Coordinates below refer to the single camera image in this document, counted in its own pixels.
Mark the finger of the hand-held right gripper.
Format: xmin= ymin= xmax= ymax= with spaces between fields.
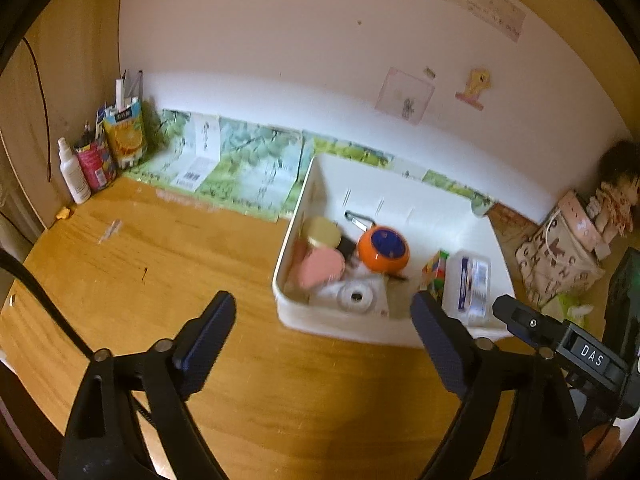
xmin=492 ymin=295 xmax=571 ymax=356

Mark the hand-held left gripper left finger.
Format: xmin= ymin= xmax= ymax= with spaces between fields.
xmin=57 ymin=290 xmax=237 ymax=480

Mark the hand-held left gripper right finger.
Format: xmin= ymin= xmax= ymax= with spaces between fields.
xmin=410 ymin=291 xmax=586 ymax=480

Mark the clear plastic box with label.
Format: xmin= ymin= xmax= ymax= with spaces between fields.
xmin=442 ymin=250 xmax=492 ymax=326

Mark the colourful puzzle cube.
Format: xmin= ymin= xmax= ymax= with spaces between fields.
xmin=421 ymin=250 xmax=451 ymax=306

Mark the white digital camera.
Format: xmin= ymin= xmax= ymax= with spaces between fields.
xmin=320 ymin=277 xmax=389 ymax=317

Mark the orange round tape measure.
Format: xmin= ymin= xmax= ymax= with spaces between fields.
xmin=344 ymin=210 xmax=411 ymax=274

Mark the black car key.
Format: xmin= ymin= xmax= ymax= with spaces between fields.
xmin=337 ymin=237 xmax=359 ymax=271

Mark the pink stitched pouch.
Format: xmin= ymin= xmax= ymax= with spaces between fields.
xmin=298 ymin=247 xmax=347 ymax=289

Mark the white plastic storage bin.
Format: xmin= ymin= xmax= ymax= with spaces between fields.
xmin=271 ymin=153 xmax=516 ymax=350

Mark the gold round compact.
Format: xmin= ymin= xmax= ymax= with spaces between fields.
xmin=306 ymin=216 xmax=344 ymax=250

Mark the green tissue packet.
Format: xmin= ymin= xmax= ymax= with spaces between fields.
xmin=542 ymin=292 xmax=596 ymax=324

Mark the printed beige fabric bag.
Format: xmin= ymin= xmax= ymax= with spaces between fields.
xmin=515 ymin=190 xmax=606 ymax=309

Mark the clear tape strip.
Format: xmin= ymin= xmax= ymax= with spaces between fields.
xmin=99 ymin=218 xmax=124 ymax=245

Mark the brown-haired doll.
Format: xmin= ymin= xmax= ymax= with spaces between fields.
xmin=587 ymin=140 xmax=640 ymax=246

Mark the green leaf-print paper mat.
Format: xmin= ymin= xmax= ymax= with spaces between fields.
xmin=122 ymin=108 xmax=496 ymax=221

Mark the white spray bottle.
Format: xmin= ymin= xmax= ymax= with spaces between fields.
xmin=57 ymin=137 xmax=92 ymax=205

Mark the pale pink drawing sticker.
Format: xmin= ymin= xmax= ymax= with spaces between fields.
xmin=375 ymin=66 xmax=435 ymax=124

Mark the long paper strip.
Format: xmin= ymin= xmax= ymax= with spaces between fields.
xmin=445 ymin=0 xmax=527 ymax=41

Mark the black cable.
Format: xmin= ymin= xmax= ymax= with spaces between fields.
xmin=0 ymin=250 xmax=156 ymax=432

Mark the yellow figure wall sticker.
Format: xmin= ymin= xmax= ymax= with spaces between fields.
xmin=455 ymin=67 xmax=494 ymax=110

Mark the thin brown cord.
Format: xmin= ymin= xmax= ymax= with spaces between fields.
xmin=22 ymin=37 xmax=54 ymax=184

